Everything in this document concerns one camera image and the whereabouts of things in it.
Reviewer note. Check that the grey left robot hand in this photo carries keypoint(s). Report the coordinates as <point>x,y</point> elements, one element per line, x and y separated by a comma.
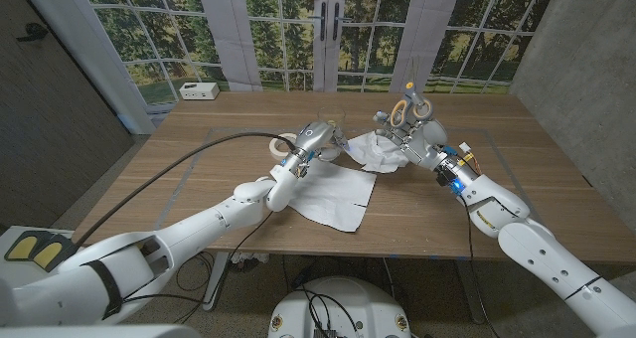
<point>313,134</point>

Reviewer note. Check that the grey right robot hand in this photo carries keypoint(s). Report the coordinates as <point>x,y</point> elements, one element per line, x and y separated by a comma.
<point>427,139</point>

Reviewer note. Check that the white masking tape roll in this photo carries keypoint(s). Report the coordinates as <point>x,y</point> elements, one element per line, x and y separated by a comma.
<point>274,148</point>

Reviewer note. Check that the white cloth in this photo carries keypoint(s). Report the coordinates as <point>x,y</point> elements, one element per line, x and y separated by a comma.
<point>377,154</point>

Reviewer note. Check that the large white paper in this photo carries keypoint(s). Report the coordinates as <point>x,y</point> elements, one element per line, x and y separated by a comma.
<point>333,194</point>

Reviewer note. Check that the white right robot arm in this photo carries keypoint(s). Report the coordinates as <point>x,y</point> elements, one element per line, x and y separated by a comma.
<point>546,253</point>

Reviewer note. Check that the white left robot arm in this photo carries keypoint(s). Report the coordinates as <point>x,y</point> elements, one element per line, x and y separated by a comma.
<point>149,248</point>

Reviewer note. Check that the clear drinking glass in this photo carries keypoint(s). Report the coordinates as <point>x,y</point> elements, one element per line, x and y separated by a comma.
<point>332,113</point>

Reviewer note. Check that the small yellow toy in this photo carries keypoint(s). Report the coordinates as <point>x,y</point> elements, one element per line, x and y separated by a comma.
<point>331,123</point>

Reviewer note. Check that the printed window backdrop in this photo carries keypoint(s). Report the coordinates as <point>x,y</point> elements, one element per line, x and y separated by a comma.
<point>377,45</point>

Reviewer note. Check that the white socket box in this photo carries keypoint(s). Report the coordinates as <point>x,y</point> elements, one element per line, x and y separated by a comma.
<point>199,90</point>

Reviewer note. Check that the crumpled white rag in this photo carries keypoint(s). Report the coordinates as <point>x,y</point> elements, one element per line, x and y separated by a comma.
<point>246,259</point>

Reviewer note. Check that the grey table leg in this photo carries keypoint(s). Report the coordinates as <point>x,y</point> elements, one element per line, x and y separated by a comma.
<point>472,293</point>

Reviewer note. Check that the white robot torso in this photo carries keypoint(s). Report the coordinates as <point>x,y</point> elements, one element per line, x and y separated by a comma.
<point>358,303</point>

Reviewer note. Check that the white table leg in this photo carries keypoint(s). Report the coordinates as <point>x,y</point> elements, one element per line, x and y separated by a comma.
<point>216,283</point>

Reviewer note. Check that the dark wooden door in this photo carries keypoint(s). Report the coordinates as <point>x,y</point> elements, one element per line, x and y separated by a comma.
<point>49,119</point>

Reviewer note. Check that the black pedal with yellow pads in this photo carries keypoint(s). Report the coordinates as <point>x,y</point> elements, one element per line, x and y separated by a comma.
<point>22,248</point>

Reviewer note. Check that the white floor platform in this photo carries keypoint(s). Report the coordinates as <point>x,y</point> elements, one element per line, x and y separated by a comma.
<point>15,276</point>

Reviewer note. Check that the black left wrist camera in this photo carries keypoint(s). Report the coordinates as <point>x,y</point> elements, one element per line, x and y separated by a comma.
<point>302,170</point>

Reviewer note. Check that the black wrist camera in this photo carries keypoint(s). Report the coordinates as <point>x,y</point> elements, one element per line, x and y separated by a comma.
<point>302,170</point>
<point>447,179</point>

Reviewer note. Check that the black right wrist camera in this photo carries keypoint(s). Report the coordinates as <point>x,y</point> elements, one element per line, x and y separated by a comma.
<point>447,179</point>

